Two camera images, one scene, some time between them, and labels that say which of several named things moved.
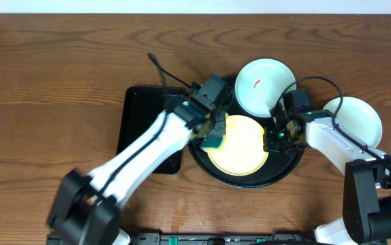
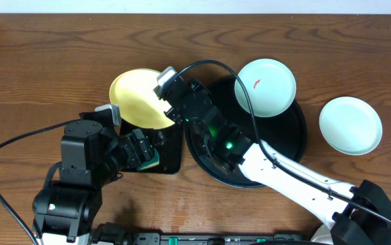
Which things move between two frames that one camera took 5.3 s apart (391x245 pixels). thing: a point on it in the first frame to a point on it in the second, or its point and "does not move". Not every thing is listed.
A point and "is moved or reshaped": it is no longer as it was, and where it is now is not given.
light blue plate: x=259 y=85 does not move
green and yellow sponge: x=212 y=143 is moved or reshaped
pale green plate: x=359 y=116 does not move
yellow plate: x=242 y=152 is moved or reshaped
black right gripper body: x=280 y=141 to x=176 y=117
